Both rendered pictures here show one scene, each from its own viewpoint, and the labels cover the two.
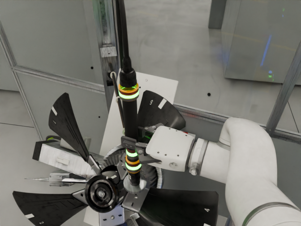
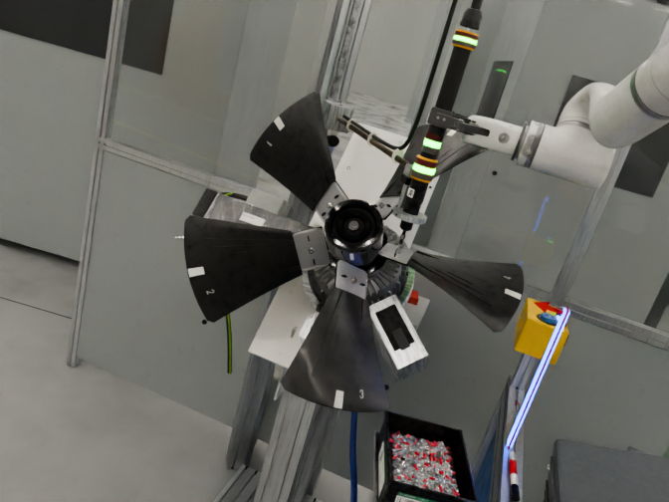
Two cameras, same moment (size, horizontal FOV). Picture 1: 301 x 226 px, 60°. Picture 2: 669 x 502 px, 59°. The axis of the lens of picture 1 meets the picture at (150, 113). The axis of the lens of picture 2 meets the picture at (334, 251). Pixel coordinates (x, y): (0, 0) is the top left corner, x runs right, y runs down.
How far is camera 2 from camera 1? 0.87 m
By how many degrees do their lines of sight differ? 24
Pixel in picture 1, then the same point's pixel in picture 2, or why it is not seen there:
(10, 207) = not seen: outside the picture
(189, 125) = (420, 284)
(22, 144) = (12, 331)
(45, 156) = (220, 210)
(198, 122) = not seen: hidden behind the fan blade
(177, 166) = (506, 142)
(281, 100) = (580, 238)
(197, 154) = (536, 126)
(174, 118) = not seen: hidden behind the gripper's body
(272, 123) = (562, 284)
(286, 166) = (578, 378)
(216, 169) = (558, 142)
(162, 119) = (455, 143)
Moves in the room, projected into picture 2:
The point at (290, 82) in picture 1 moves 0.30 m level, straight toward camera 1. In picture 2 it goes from (596, 209) to (585, 222)
